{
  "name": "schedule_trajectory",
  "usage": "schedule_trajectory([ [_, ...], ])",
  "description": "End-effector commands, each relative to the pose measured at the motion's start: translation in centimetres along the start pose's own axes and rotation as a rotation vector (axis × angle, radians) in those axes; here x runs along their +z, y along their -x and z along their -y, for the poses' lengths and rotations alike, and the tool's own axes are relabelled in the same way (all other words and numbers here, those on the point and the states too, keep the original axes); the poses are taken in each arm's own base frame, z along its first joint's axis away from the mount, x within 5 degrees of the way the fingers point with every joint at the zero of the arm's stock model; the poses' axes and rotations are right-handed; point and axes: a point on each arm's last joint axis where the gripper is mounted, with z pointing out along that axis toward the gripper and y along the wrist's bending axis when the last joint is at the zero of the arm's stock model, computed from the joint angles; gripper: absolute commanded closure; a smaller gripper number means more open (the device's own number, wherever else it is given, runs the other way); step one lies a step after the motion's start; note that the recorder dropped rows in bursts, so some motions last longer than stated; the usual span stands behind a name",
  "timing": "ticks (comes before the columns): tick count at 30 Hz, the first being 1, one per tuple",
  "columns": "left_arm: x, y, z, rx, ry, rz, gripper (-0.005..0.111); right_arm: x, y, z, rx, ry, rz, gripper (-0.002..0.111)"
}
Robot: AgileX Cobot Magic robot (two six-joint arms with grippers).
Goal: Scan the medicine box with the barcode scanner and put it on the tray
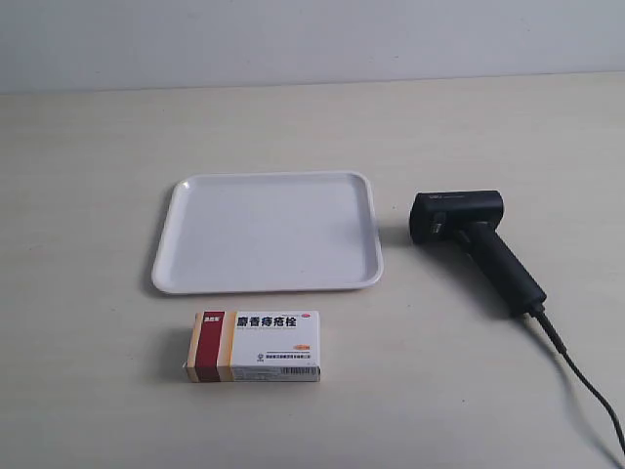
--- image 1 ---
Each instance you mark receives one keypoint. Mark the white plastic tray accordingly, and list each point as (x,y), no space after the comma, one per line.
(269,232)

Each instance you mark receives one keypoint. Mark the black handheld barcode scanner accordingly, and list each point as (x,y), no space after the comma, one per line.
(470,220)

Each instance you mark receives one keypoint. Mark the white red medicine box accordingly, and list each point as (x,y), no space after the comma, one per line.
(254,346)

